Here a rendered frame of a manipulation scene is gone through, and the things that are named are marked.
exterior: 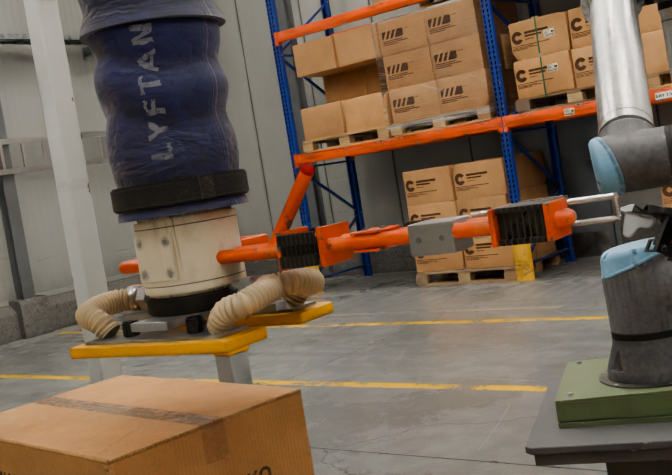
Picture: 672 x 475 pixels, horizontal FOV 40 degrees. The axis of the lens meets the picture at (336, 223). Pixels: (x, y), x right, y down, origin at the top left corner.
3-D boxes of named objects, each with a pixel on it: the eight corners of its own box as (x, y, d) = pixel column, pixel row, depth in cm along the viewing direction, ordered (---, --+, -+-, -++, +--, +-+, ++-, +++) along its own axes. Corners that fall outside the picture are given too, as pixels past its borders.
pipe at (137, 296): (75, 335, 155) (69, 302, 155) (177, 305, 176) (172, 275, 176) (232, 326, 136) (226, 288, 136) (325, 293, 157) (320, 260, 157)
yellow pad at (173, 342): (70, 359, 154) (64, 330, 153) (114, 345, 162) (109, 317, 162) (228, 354, 135) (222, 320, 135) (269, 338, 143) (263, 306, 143)
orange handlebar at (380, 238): (72, 284, 168) (68, 264, 168) (184, 257, 193) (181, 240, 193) (569, 233, 117) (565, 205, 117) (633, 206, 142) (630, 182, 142)
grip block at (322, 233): (276, 272, 140) (270, 233, 140) (312, 261, 149) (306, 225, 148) (322, 268, 136) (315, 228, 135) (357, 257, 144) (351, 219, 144)
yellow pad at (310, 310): (150, 333, 169) (146, 306, 169) (187, 321, 178) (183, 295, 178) (302, 325, 151) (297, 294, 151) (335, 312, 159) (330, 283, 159)
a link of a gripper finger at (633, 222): (599, 229, 165) (644, 240, 158) (611, 198, 166) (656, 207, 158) (609, 235, 167) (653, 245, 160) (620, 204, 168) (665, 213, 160)
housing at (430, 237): (409, 257, 129) (404, 225, 129) (431, 250, 135) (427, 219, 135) (455, 253, 126) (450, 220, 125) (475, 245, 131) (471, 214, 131)
